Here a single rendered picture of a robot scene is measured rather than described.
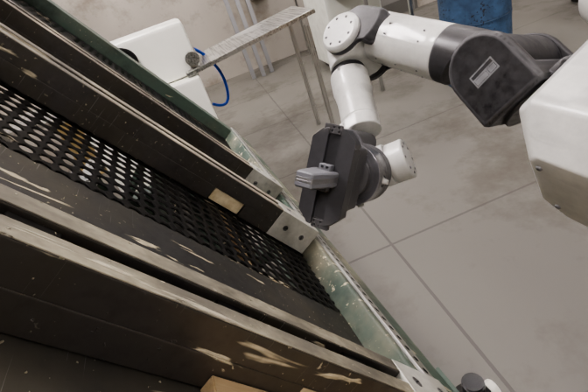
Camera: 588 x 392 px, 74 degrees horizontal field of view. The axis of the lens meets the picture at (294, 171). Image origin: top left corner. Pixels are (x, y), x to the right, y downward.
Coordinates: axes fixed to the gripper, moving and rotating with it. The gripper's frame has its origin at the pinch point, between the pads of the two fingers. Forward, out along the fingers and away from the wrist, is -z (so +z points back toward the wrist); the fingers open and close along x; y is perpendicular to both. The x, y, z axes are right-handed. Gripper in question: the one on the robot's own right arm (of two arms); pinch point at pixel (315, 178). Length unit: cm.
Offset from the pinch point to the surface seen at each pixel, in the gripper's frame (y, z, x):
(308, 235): -19, 48, -22
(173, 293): -3.2, -16.4, -9.6
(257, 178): -44, 60, -14
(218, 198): -33.7, 28.6, -14.3
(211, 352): -0.7, -13.2, -15.1
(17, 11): -78, 8, 17
